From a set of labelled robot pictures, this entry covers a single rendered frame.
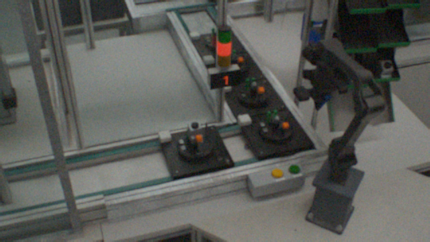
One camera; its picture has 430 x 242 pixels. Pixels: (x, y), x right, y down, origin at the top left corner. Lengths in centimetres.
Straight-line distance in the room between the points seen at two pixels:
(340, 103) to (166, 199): 81
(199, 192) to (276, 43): 126
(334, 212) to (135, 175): 75
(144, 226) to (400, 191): 100
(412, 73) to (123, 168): 177
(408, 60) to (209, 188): 152
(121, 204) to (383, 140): 117
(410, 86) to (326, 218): 143
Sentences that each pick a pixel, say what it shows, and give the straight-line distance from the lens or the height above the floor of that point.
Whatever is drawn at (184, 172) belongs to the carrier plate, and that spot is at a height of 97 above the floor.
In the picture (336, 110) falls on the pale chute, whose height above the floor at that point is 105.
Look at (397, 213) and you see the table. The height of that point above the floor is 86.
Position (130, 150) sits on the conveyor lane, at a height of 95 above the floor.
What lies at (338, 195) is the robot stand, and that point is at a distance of 175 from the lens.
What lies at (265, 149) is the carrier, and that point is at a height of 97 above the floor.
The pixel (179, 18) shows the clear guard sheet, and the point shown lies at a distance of 181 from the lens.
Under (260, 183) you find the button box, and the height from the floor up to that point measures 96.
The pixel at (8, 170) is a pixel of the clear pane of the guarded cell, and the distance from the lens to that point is 163.
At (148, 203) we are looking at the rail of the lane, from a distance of 185.
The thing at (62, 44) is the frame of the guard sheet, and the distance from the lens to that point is 177.
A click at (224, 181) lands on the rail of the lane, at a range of 188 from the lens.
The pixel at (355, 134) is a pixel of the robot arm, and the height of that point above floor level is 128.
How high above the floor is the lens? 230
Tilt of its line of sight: 39 degrees down
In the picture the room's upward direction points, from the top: 1 degrees clockwise
